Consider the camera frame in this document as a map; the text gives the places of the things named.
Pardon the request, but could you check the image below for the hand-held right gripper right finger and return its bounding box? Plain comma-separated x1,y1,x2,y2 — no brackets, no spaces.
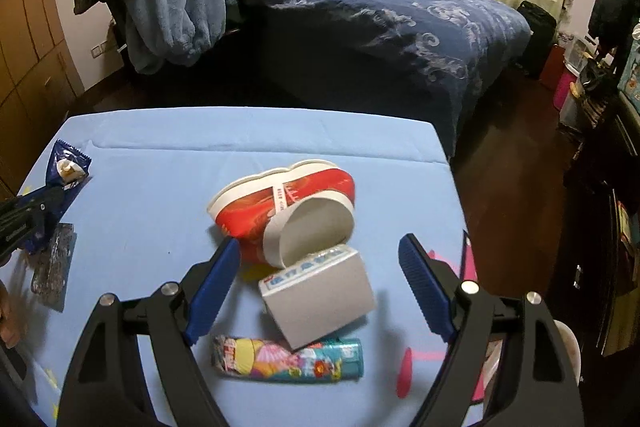
397,233,586,427

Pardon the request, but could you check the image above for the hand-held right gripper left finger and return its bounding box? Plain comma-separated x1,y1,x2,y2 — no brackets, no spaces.
57,236,243,427

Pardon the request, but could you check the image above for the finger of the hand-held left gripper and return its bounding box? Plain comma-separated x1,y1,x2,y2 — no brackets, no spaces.
15,186,67,235

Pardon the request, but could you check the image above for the blue snack wrapper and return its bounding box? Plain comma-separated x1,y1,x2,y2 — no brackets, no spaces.
22,139,94,256

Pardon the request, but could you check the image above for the silver foil wrapper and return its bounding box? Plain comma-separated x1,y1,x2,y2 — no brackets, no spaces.
30,222,77,312

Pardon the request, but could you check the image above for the red cartoon snack packet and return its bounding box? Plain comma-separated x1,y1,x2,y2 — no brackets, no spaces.
212,334,365,383

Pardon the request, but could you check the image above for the small white box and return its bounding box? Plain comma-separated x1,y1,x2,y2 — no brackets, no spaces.
258,244,377,353

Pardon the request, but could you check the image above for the red white paper cup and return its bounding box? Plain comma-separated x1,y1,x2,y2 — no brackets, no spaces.
205,160,357,269

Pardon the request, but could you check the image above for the person's left hand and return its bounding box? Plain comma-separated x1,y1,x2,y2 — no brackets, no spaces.
0,279,27,349

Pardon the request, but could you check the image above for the light blue star tablecloth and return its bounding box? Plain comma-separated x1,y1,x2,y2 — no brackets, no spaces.
0,107,501,427

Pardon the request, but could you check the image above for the brown wooden wardrobe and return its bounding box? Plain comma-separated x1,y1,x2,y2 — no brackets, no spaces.
0,0,84,198

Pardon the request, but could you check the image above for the dark wooden dresser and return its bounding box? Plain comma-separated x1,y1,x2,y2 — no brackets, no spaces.
562,101,640,360

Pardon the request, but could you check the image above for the light blue fleece blanket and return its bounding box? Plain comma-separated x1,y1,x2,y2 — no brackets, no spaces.
124,0,244,76

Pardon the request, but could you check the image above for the pink bin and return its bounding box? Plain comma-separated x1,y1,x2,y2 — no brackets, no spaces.
553,69,581,113

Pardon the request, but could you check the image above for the red box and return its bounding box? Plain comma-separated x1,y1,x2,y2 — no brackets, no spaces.
539,42,569,83

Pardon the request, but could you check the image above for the black suitcase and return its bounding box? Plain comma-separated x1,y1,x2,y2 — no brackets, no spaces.
514,0,558,80

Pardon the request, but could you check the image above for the dark blue patterned duvet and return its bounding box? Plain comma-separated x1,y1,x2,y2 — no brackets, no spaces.
185,0,534,158

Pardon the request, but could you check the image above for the black hanging coat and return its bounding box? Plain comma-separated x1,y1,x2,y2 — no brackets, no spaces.
587,0,636,54

